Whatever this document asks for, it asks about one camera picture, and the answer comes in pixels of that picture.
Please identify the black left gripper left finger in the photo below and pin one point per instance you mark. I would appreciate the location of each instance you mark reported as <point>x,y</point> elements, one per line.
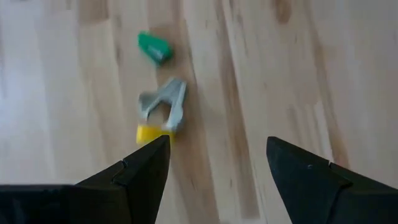
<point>133,193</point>

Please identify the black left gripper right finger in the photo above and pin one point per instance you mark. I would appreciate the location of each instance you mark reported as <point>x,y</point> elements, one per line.
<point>311,196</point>

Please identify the green mini stapler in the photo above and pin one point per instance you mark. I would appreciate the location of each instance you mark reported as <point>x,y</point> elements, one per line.
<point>154,48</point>

